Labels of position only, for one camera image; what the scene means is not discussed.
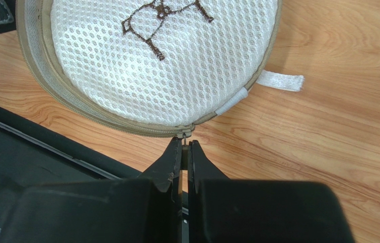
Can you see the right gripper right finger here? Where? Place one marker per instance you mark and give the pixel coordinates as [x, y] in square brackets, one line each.
[235, 210]

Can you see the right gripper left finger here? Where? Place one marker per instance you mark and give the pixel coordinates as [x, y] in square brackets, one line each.
[147, 208]

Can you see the beige mesh laundry bag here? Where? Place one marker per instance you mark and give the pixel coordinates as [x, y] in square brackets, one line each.
[151, 68]

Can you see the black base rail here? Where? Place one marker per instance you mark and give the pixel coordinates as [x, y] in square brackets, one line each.
[34, 155]

